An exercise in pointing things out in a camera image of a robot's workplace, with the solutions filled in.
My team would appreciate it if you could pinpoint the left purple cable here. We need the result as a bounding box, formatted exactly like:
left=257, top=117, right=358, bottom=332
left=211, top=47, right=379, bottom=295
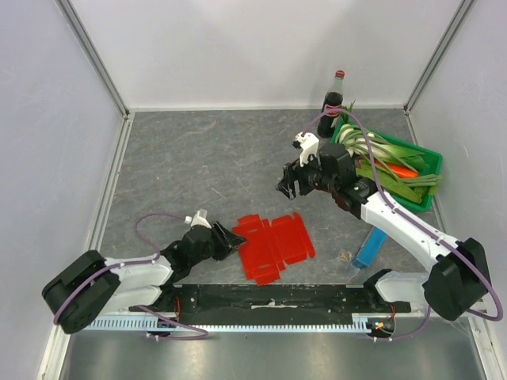
left=53, top=212, right=210, bottom=341

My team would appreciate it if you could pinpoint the red paper box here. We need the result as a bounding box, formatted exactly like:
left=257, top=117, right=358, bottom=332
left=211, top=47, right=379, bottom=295
left=233, top=212, right=315, bottom=286

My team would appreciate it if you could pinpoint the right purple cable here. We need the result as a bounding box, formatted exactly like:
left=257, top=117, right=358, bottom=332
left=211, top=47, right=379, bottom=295
left=306, top=108, right=504, bottom=343

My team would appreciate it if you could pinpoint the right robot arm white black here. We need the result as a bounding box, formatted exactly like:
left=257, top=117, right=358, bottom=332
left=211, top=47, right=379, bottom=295
left=276, top=137, right=491, bottom=321

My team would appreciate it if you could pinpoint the cola glass bottle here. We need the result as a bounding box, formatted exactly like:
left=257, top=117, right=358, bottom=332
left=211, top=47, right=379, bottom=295
left=317, top=70, right=345, bottom=139

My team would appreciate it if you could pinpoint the purple cable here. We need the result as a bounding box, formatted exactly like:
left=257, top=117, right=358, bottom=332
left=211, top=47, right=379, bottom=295
left=306, top=108, right=504, bottom=343
left=53, top=212, right=210, bottom=341

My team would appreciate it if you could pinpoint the orange carrot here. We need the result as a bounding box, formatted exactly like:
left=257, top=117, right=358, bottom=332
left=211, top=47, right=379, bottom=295
left=375, top=160, right=419, bottom=178

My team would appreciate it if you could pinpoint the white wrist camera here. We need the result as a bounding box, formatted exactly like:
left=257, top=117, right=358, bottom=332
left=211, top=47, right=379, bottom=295
left=293, top=132, right=319, bottom=167
left=185, top=209, right=212, bottom=229

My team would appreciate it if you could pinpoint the light blue slotted cable duct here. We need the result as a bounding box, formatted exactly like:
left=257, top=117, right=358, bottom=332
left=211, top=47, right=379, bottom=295
left=85, top=314, right=371, bottom=333

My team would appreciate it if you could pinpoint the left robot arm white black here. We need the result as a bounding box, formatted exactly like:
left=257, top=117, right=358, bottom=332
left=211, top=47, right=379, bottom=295
left=41, top=222, right=246, bottom=334

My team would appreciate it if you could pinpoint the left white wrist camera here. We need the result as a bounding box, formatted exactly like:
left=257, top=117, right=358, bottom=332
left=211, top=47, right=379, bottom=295
left=185, top=209, right=212, bottom=229

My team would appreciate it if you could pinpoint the green plastic crate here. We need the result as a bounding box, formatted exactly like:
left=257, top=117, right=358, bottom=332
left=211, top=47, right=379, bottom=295
left=330, top=121, right=443, bottom=213

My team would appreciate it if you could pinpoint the blue rectangular box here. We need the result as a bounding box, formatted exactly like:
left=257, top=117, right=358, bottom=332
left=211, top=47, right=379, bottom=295
left=352, top=227, right=387, bottom=270

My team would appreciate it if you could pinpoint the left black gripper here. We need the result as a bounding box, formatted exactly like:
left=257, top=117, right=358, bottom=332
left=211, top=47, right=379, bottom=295
left=190, top=220, right=246, bottom=266

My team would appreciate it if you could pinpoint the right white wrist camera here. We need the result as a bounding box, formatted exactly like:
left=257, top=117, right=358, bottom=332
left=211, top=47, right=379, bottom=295
left=293, top=132, right=319, bottom=167

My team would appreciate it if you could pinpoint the leek with green leaves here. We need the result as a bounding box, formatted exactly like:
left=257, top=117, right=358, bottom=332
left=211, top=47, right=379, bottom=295
left=331, top=124, right=425, bottom=171

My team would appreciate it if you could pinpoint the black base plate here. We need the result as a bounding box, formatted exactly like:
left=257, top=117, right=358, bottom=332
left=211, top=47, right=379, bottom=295
left=149, top=284, right=411, bottom=326

